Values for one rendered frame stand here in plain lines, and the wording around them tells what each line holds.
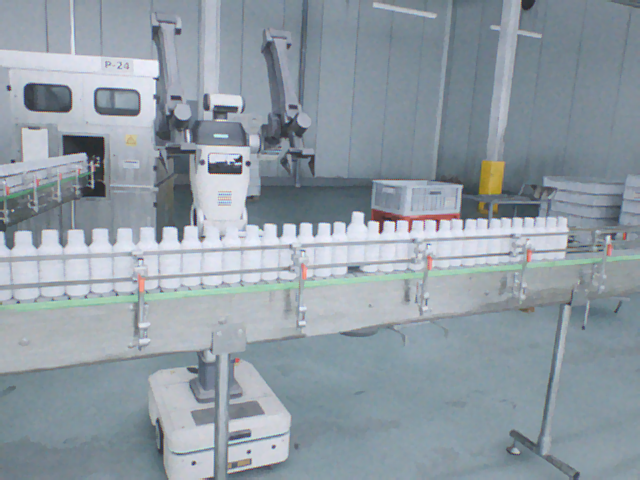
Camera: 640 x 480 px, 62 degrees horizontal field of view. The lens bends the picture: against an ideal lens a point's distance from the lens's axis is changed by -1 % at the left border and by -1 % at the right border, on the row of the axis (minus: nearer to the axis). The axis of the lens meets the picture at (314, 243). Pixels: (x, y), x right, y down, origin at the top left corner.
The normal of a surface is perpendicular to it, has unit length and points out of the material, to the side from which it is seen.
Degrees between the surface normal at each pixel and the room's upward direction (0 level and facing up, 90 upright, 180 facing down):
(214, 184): 90
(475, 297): 90
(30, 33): 90
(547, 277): 90
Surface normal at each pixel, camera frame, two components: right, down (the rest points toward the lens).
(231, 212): 0.41, 0.21
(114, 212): 0.14, 0.21
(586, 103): -0.90, 0.04
